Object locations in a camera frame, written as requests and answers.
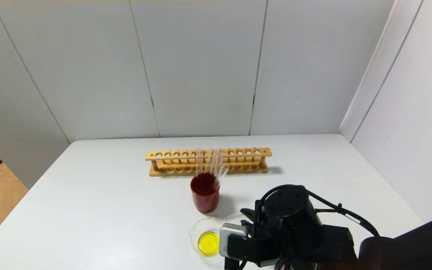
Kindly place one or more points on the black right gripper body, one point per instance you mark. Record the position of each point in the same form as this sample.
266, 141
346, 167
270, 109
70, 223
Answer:
253, 249

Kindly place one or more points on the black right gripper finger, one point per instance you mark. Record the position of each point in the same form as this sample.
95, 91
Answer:
250, 216

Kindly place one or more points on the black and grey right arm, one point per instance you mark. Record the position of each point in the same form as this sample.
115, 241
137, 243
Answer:
291, 213

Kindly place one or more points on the wooden test tube rack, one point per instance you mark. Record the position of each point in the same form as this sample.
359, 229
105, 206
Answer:
171, 170

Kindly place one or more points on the red plastic cup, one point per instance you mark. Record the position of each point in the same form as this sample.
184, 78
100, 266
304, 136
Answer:
205, 200

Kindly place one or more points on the clear glass beaker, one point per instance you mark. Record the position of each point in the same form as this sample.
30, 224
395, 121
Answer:
201, 228

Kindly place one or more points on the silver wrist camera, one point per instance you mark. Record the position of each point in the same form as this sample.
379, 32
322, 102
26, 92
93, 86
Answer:
231, 229

